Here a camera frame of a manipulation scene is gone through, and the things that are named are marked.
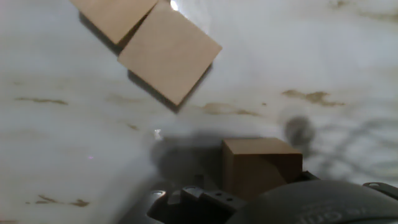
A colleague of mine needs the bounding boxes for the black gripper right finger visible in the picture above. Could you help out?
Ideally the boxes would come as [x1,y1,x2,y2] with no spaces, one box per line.
[297,170,320,183]

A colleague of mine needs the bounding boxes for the medium wooden cube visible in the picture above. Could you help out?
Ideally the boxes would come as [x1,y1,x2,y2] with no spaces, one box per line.
[68,0,159,45]
[117,1,223,106]
[221,138,303,200]

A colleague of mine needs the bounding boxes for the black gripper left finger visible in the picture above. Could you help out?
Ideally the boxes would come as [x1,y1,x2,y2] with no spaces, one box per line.
[118,174,246,224]

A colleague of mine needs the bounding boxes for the white marble pattern board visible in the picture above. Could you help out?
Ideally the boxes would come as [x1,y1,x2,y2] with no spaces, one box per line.
[0,0,398,224]

